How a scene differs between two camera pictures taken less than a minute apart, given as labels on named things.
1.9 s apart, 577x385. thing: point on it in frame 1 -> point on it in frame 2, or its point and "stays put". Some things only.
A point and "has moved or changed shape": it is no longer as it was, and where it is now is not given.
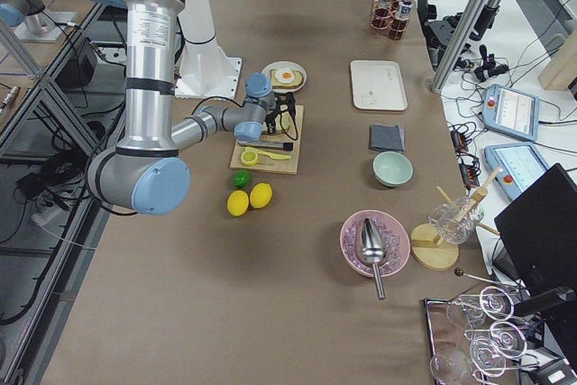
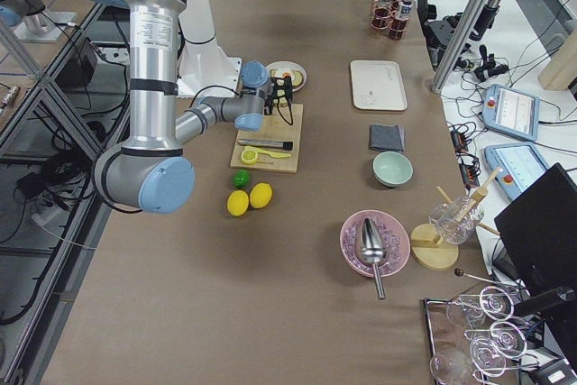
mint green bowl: x=392 y=169 stays put
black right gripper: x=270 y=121 -> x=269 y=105
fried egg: x=284 y=75 stays put
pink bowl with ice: x=395 y=236 stays put
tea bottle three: x=398 y=26 stays put
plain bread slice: x=282 y=122 has moved or changed shape
